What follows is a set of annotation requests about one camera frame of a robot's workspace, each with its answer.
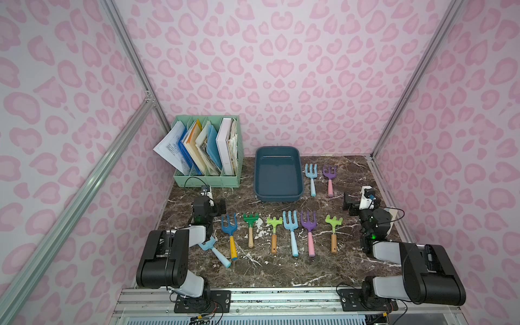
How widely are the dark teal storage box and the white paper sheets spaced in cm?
38

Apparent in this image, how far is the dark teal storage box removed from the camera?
3.35 ft

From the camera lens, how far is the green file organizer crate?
0.95 m

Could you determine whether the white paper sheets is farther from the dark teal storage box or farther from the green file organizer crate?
the dark teal storage box

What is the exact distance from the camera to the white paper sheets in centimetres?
96
